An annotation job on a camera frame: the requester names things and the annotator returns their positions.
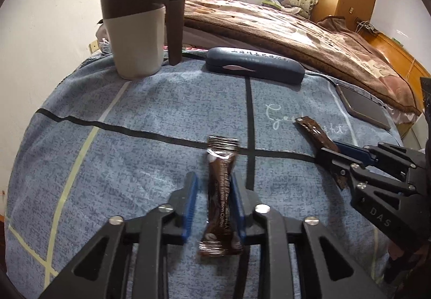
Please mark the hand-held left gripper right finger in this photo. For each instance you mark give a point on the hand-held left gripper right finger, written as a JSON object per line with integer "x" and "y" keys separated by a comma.
{"x": 239, "y": 215}

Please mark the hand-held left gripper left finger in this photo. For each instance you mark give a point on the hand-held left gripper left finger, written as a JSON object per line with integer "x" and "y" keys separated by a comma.
{"x": 190, "y": 204}

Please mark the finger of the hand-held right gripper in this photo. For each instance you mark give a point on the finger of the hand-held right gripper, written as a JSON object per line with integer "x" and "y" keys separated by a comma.
{"x": 357, "y": 171}
{"x": 352, "y": 150}

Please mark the brown coffee sachet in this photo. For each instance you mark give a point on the brown coffee sachet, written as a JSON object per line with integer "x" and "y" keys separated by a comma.
{"x": 220, "y": 191}

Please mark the torn brown sachet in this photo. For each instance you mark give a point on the torn brown sachet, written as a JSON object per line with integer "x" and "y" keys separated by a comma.
{"x": 316, "y": 132}

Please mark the person's right hand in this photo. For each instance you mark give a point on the person's right hand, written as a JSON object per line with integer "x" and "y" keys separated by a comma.
{"x": 410, "y": 257}

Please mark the brown tablet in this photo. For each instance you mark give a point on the brown tablet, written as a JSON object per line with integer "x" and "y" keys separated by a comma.
{"x": 363, "y": 107}

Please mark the pink bed sheet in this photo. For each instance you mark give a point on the pink bed sheet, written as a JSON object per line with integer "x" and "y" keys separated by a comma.
{"x": 404, "y": 115}

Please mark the wooden headboard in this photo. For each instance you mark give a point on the wooden headboard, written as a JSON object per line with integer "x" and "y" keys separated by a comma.
{"x": 397, "y": 53}

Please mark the bed with brown blanket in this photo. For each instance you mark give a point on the bed with brown blanket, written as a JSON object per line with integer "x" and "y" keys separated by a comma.
{"x": 303, "y": 36}

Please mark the white power strip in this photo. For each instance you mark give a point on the white power strip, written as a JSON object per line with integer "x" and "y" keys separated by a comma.
{"x": 366, "y": 25}

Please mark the dark glasses case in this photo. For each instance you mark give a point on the dark glasses case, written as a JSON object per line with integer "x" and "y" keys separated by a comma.
{"x": 256, "y": 65}

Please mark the red plaid cloth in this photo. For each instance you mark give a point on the red plaid cloth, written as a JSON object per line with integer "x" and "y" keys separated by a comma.
{"x": 192, "y": 49}

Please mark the brown and white mug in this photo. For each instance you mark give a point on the brown and white mug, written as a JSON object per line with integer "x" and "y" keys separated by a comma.
{"x": 134, "y": 43}

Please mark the wall socket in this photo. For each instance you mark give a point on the wall socket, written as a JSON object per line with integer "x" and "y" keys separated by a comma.
{"x": 93, "y": 47}

